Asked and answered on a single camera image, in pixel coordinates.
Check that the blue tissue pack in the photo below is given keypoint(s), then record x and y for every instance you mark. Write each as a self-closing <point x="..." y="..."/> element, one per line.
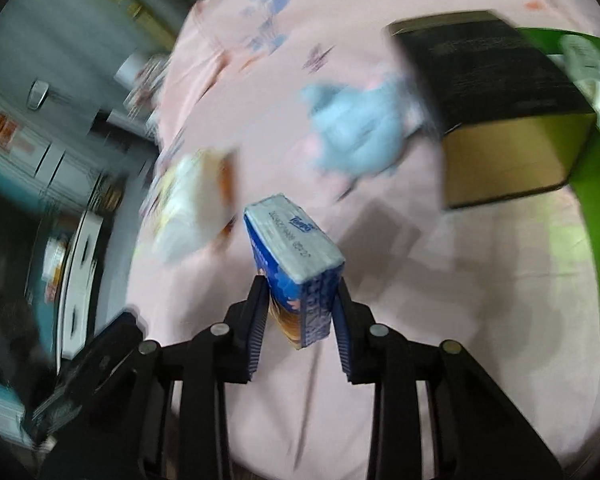
<point x="290" y="260"/>

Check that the light blue-grey towel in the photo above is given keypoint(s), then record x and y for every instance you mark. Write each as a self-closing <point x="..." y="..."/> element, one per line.
<point x="355" y="135"/>

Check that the black box with gold edge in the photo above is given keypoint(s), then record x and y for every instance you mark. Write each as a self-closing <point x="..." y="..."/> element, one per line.
<point x="495" y="110"/>

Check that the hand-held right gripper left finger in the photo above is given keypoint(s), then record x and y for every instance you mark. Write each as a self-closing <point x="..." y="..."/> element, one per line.
<point x="257" y="330"/>

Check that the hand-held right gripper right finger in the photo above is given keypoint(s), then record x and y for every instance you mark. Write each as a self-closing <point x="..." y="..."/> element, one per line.
<point x="342" y="335"/>

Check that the pink printed cloth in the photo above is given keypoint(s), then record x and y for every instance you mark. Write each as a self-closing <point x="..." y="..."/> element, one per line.
<point x="380" y="260"/>

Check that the beige orange tissue pack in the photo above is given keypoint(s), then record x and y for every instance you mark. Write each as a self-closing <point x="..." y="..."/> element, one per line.
<point x="190" y="205"/>

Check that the white drawer cabinet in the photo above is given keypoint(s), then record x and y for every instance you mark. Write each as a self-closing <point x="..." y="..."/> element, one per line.
<point x="10" y="140"/>

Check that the grey cup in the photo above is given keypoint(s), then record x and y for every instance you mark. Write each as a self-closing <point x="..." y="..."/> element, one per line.
<point x="37" y="94"/>

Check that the green cardboard box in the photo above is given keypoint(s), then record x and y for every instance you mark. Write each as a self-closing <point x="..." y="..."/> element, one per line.
<point x="595" y="210"/>

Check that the white cylinder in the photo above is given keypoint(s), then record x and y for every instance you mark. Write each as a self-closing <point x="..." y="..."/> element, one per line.
<point x="130" y="67"/>

